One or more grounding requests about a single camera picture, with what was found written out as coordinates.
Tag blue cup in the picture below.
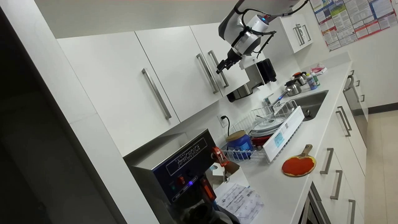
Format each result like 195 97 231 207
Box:
308 73 320 91

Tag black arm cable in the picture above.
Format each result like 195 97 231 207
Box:
241 7 277 55

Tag built-in dark oven cavity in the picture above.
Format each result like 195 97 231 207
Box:
297 184 333 224

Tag round wooden lid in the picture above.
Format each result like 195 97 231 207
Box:
225 129 246 143

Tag red bowl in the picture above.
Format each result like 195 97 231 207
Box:
250 134 272 147

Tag stacked white plates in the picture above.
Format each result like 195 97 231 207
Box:
248 116 287 138

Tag silver bar drawer handle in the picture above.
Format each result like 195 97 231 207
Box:
347 198 357 224
330 169 343 202
320 147 335 175

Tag white drawer front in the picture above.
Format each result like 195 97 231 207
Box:
311 119 350 188
318 144 363 213
331 166 368 224

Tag black steel coffee machine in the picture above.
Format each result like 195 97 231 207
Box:
123 128 241 224

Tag colourful wall poster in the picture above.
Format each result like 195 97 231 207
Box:
310 0 398 52

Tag black plug with cable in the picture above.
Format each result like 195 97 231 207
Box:
219 115 231 138

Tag orange red small gadget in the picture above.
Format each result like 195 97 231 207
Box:
210 147 228 167

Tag steel pot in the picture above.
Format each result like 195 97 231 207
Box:
285 78 302 96

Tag chrome sink faucet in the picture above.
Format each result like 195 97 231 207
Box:
265 92 287 116

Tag red ping pong paddle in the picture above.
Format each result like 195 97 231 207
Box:
281 143 317 178

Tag small white wall cabinet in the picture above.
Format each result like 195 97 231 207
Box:
277 11 315 55

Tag blue plastic container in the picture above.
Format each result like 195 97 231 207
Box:
226 134 254 153

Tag wide white wall cabinet door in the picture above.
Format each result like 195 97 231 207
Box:
56 30 182 157

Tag white base cabinet door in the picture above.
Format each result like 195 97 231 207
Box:
333 92 366 138
331 117 368 175

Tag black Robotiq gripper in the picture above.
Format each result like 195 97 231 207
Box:
215 46 246 76

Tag tall white side panel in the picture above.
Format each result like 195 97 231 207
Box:
0 0 159 224

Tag white dish rack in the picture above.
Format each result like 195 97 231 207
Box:
261 105 306 163

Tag printed paper sheet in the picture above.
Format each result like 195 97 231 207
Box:
215 182 265 224

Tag steel front dishwasher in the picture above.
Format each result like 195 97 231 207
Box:
342 70 369 122

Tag steel kitchen sink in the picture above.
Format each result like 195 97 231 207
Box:
275 90 330 122

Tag wire dish rack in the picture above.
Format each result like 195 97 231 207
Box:
225 107 291 163

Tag silver bar cabinet handle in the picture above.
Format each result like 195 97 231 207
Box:
340 105 353 133
335 110 351 138
208 50 230 90
141 67 173 122
195 52 220 95
301 24 312 44
292 24 306 47

